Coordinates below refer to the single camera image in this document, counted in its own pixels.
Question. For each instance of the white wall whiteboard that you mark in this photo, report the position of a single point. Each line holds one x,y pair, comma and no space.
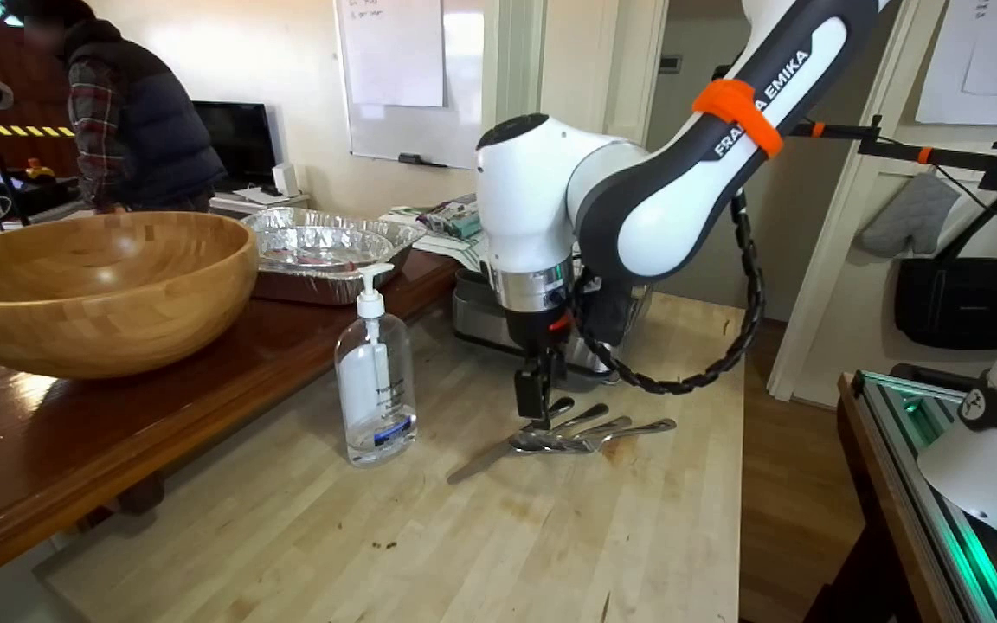
407,81

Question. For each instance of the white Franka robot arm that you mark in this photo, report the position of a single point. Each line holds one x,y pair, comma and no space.
657,196

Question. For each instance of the yellow black hazard tape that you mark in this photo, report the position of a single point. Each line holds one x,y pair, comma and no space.
15,131

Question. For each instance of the grey oven mitt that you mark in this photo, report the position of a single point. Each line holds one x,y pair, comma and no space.
907,211

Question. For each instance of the brown wooden table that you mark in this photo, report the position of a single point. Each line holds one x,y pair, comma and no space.
83,453

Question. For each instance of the light blue cloth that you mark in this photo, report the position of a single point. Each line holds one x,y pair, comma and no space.
456,224

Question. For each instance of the aluminium robot base stand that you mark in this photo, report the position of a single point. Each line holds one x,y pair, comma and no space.
924,521

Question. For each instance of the clear hand sanitizer bottle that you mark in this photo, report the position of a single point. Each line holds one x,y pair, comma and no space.
376,391

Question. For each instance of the person in dark vest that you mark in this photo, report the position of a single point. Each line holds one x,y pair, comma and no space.
139,117

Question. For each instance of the black hanging bag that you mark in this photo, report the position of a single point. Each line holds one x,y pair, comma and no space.
968,303

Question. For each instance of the aluminium foil tray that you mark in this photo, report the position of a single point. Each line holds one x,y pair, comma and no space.
326,245

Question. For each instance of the black whiteboard marker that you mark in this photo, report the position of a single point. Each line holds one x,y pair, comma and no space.
422,162

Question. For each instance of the silver metal fork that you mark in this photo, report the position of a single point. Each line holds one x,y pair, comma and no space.
641,435

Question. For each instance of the black camera stand rod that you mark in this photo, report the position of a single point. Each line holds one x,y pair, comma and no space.
948,158

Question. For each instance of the large wooden bowl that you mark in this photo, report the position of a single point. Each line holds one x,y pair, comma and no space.
95,289

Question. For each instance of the silver metal spoon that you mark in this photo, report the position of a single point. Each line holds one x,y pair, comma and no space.
606,427
583,417

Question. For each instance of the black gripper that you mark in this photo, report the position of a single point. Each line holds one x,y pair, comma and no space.
540,342

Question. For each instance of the green striped white towel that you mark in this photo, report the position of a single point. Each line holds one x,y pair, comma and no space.
448,248

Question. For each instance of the black computer monitor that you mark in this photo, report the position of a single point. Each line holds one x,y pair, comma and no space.
243,145

